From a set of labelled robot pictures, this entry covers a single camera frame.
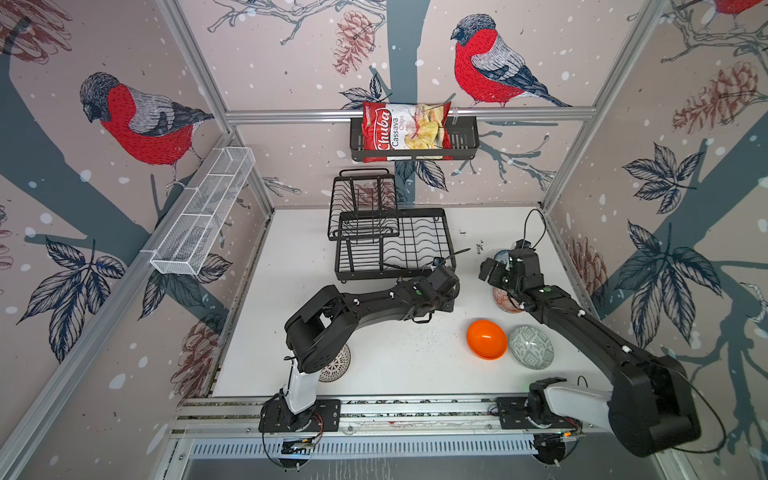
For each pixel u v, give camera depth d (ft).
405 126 2.88
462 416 2.44
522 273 2.15
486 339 2.75
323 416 2.39
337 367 2.63
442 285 2.25
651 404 1.31
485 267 2.68
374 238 2.83
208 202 2.66
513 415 2.39
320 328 1.61
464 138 3.12
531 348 2.74
